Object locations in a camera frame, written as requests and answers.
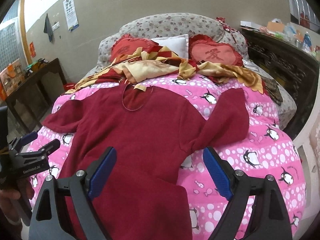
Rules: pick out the floral padded headboard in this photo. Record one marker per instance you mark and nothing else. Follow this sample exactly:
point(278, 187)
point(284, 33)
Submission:
point(174, 24)

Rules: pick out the eye chart wall poster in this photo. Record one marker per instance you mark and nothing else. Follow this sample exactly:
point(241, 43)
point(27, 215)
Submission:
point(70, 14)

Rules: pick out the left hand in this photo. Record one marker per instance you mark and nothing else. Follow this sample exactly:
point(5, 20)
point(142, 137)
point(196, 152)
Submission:
point(11, 194)

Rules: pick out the left red heart pillow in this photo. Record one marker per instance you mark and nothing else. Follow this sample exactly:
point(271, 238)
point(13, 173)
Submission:
point(127, 45)

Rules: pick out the dark cloth hanging on wall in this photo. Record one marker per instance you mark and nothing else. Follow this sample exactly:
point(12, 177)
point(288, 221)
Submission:
point(48, 29)

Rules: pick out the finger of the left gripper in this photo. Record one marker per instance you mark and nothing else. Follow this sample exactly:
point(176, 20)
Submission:
point(41, 154)
point(18, 143)

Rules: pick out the metal stair railing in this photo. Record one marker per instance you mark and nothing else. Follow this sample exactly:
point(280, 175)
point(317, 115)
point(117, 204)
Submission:
point(302, 14)

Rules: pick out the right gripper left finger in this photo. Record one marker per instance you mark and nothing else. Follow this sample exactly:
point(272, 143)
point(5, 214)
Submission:
point(51, 219)

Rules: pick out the red heart pillow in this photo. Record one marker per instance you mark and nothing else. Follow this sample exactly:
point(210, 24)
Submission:
point(203, 48)
point(127, 45)

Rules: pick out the white pillow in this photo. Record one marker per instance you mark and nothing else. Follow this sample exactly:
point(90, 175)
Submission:
point(178, 44)

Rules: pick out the dark wooden side table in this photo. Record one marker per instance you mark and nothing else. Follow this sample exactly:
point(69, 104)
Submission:
point(23, 90)

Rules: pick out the red and yellow blanket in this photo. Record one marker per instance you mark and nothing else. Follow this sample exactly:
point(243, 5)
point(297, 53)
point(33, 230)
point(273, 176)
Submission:
point(161, 61)

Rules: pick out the dark carved wooden cabinet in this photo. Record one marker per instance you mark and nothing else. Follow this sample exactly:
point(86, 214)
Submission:
point(295, 70)

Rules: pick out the dark red sweater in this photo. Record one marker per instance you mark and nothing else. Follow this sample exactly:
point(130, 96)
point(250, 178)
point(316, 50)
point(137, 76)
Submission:
point(153, 132)

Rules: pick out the pink penguin quilt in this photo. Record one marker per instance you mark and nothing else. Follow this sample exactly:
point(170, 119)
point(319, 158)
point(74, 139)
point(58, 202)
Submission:
point(266, 150)

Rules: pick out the right red heart pillow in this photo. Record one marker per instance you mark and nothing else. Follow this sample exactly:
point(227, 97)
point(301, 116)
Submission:
point(203, 48)

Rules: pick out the red plastic basin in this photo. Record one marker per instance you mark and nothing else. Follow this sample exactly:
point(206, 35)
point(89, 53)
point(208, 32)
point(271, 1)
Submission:
point(69, 86)

